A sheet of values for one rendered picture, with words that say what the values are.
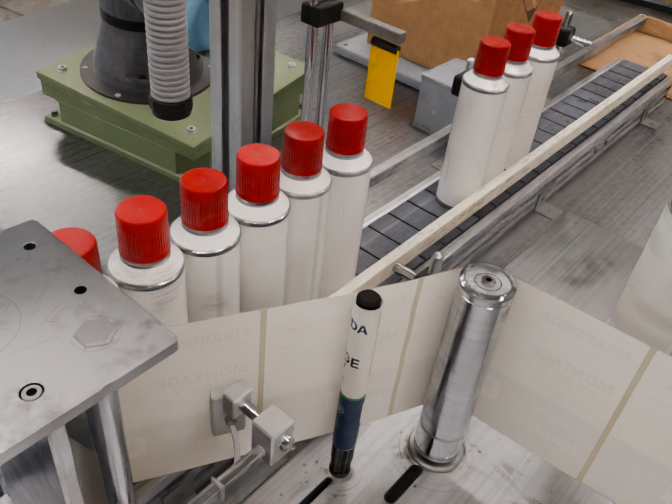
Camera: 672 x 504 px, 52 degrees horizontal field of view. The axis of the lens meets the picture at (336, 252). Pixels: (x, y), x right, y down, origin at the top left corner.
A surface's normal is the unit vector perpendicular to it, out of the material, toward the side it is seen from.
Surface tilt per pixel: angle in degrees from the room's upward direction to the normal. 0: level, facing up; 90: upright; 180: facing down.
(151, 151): 90
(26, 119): 0
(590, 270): 0
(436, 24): 90
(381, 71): 90
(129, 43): 76
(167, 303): 90
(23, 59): 0
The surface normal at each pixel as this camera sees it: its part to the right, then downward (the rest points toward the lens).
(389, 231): 0.10, -0.77
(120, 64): -0.22, 0.39
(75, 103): -0.51, 0.51
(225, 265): 0.61, 0.55
